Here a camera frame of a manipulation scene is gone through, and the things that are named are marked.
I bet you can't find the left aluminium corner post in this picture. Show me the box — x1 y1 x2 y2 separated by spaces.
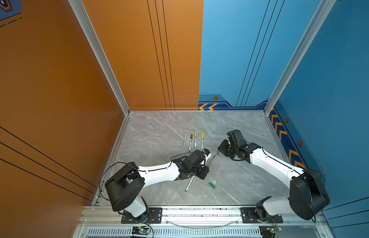
68 0 130 116

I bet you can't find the right aluminium corner post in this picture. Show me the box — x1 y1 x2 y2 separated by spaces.
264 0 336 116

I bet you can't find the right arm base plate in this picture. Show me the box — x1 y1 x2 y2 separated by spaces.
240 207 283 224

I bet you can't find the left green circuit board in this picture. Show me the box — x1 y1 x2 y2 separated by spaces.
131 226 153 238

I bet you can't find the right green circuit board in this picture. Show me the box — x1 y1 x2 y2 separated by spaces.
259 226 282 238

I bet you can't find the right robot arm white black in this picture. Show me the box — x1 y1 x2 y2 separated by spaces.
218 130 330 223

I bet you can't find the white pen light green end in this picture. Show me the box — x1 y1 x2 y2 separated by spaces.
193 131 197 148

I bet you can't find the white pen green tip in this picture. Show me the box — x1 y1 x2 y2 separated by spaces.
185 176 195 192

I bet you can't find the white pen yellow end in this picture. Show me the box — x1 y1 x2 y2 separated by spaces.
201 132 205 150

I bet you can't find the green circuit board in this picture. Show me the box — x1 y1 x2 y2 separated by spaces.
259 226 282 238
131 226 153 238

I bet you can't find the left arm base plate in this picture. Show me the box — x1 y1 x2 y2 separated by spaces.
121 207 163 224

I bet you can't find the aluminium corner post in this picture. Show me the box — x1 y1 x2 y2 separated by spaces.
264 0 336 116
68 0 130 116

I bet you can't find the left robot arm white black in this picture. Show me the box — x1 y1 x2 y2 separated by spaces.
105 149 211 223

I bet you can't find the aluminium front rail frame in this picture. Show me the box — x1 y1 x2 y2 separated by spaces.
73 205 334 238

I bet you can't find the white cable on rail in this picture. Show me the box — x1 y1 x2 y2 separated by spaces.
166 220 238 230

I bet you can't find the white pen dark green end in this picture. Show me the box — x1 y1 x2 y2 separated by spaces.
183 132 187 150

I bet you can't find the white pen brown end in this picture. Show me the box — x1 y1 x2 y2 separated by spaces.
188 134 193 152

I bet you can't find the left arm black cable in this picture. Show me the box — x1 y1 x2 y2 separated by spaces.
99 161 128 201

